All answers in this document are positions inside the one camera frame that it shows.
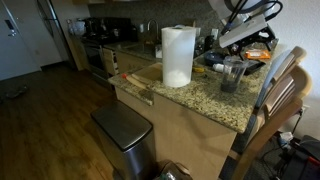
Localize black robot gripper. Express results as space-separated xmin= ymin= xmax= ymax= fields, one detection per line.
xmin=228 ymin=25 xmax=280 ymax=63

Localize clear plastic container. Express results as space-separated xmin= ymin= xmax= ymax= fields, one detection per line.
xmin=220 ymin=55 xmax=250 ymax=94

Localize orange snack packet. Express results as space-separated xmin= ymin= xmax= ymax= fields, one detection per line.
xmin=243 ymin=48 xmax=272 ymax=61

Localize small white bottle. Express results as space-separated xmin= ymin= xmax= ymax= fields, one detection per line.
xmin=212 ymin=62 xmax=232 ymax=75

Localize black coffee maker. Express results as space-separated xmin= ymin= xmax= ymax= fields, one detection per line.
xmin=194 ymin=34 xmax=215 ymax=58

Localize small yellow item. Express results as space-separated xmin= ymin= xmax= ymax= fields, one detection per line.
xmin=192 ymin=66 xmax=206 ymax=75

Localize light wooden slat chair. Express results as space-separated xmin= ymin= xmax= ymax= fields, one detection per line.
xmin=219 ymin=65 xmax=313 ymax=180
xmin=254 ymin=45 xmax=308 ymax=113

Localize white paper towel roll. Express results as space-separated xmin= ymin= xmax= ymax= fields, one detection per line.
xmin=161 ymin=25 xmax=197 ymax=89

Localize curved metal faucet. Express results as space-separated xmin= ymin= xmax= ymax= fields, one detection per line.
xmin=145 ymin=19 xmax=161 ymax=46

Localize wooden cutting board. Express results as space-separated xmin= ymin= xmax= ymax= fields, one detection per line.
xmin=131 ymin=62 xmax=164 ymax=85

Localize white power adapter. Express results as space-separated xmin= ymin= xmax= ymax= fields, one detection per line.
xmin=278 ymin=131 xmax=295 ymax=145

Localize beige counter island base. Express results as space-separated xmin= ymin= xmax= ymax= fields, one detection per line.
xmin=114 ymin=87 xmax=238 ymax=180

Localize beige lower kitchen cabinet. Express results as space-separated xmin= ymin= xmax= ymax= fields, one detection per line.
xmin=102 ymin=47 xmax=156 ymax=77

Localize black red equipment case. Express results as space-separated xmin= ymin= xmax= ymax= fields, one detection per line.
xmin=281 ymin=134 xmax=320 ymax=180

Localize brown bag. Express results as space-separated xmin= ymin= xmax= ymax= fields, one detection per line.
xmin=153 ymin=160 xmax=193 ymax=180

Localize stainless steel trash can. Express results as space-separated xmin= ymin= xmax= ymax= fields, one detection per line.
xmin=90 ymin=101 xmax=158 ymax=180

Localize black stove oven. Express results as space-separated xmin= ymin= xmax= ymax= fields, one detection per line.
xmin=80 ymin=17 xmax=138 ymax=83

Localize stainless steel refrigerator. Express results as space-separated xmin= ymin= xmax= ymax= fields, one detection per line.
xmin=35 ymin=0 xmax=78 ymax=70

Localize white door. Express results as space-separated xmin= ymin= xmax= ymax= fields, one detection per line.
xmin=0 ymin=0 xmax=43 ymax=82

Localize dark shoes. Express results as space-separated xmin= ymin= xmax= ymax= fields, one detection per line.
xmin=3 ymin=85 xmax=31 ymax=101

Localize white wall outlet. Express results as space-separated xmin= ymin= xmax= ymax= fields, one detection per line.
xmin=301 ymin=104 xmax=311 ymax=116
xmin=210 ymin=28 xmax=220 ymax=41

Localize metal door lever handle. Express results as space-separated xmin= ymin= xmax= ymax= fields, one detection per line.
xmin=4 ymin=19 xmax=18 ymax=38

